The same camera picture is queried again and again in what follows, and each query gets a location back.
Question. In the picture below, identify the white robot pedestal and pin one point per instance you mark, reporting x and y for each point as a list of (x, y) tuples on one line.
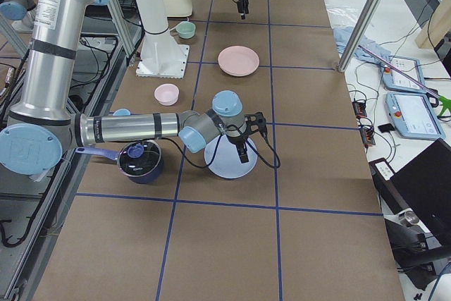
[(160, 56)]

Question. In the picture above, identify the glass pot lid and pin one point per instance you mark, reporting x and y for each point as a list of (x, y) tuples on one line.
[(141, 159)]

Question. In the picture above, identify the green grabber stick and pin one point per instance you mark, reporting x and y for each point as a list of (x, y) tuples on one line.
[(446, 105)]

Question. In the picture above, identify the aluminium frame post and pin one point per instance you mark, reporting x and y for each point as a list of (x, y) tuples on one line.
[(358, 32)]

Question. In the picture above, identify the metal cup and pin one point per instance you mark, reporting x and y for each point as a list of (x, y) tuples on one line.
[(408, 218)]

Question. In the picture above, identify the pink bowl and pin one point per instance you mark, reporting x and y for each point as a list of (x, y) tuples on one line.
[(167, 94)]

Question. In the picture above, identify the black laptop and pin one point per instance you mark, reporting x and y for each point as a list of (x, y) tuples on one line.
[(424, 184)]

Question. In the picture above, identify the black box with label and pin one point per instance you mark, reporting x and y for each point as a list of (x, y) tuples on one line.
[(382, 173)]

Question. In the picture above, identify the blue plate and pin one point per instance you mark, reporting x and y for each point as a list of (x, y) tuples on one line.
[(226, 162)]

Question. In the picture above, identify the green cup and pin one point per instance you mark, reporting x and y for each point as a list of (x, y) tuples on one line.
[(184, 29)]

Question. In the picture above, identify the dark blue pot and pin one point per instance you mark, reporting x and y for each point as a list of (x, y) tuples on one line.
[(113, 155)]

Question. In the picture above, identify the pink plate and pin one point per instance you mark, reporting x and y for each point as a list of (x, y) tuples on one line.
[(238, 61)]

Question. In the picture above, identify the lower teach pendant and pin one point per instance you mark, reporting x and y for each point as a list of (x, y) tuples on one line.
[(412, 116)]

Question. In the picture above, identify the light blue cup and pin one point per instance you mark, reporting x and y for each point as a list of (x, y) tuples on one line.
[(122, 112)]

